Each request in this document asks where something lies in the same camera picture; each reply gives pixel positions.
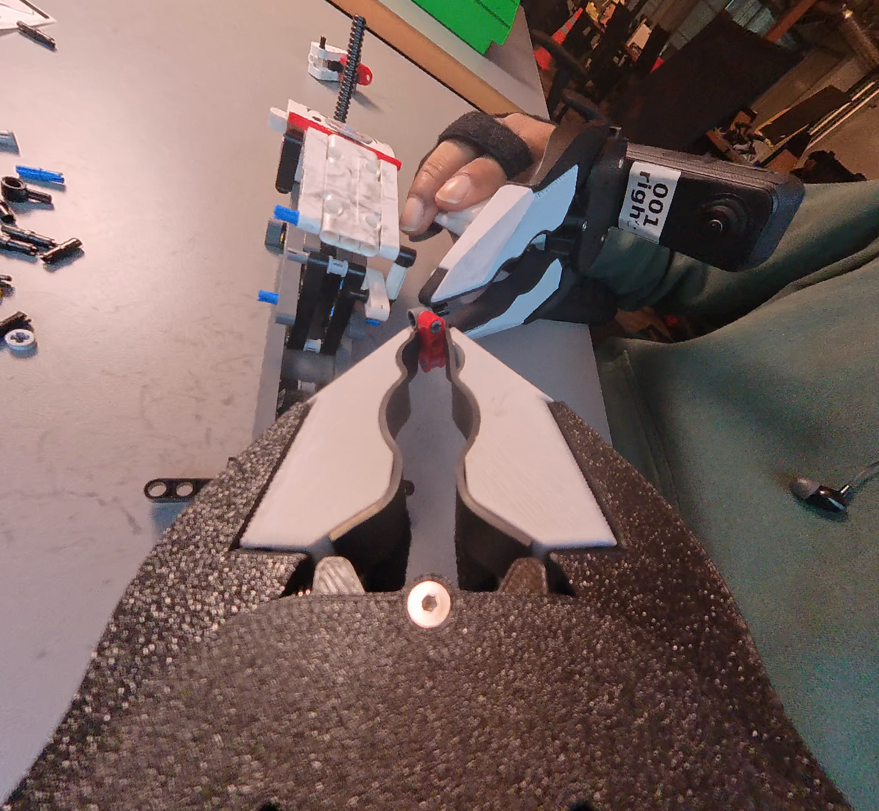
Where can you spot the grey desk with wooden edge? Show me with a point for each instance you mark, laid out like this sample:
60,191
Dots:
515,69

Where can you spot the person's right hand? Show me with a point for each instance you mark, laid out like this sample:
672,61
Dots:
453,186

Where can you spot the white sticker sheet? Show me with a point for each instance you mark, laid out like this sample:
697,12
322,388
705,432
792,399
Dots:
20,11

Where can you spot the orange traffic cone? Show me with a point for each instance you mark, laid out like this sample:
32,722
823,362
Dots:
570,28

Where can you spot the red connector brick piece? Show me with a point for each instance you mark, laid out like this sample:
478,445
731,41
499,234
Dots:
431,340

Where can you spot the white and red brick subassembly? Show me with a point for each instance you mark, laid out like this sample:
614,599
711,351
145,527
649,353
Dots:
323,62

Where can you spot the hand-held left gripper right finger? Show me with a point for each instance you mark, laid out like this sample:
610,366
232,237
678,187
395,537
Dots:
535,474

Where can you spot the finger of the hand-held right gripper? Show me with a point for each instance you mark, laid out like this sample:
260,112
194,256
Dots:
535,296
487,241

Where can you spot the white toy truck model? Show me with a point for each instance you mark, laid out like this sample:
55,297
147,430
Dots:
350,186

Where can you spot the pile of small brick parts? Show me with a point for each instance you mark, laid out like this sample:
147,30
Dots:
41,173

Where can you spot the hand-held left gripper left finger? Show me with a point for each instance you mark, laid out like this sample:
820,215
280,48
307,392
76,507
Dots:
323,474

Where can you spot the person's right forearm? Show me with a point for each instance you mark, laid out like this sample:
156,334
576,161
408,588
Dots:
638,275

